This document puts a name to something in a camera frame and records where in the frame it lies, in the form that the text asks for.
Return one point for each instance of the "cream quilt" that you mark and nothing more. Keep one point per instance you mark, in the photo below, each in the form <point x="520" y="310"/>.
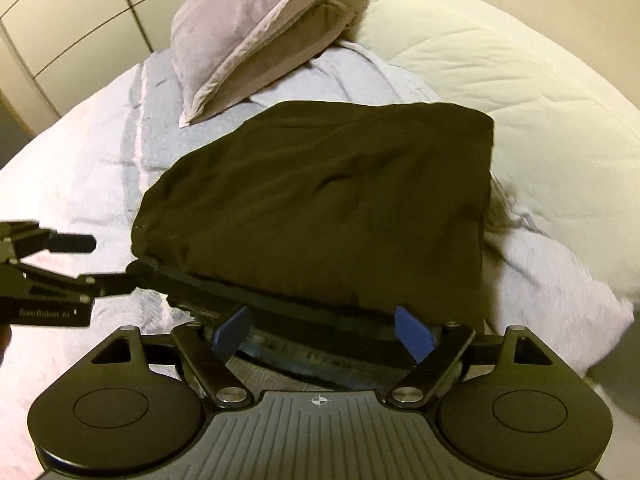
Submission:
<point x="525" y="85"/>

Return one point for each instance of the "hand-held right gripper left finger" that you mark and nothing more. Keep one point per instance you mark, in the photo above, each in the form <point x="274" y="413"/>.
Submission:
<point x="230" y="335"/>

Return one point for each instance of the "pink pillow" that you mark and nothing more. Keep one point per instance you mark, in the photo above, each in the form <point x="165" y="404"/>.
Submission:
<point x="230" y="35"/>

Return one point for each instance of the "dark brown long-sleeve shirt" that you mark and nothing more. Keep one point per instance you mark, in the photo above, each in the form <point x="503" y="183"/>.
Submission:
<point x="325" y="200"/>

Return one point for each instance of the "brown pillow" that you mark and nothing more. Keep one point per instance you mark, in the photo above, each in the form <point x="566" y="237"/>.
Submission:
<point x="300" y="45"/>

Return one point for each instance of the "cream wardrobe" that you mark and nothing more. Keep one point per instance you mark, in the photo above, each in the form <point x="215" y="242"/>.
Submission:
<point x="60" y="25"/>

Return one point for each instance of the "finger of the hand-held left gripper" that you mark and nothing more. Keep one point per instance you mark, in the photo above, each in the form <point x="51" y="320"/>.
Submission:
<point x="70" y="242"/>
<point x="110" y="284"/>

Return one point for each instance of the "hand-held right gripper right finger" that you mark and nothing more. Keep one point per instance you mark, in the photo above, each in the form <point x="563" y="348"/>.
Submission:
<point x="412" y="332"/>

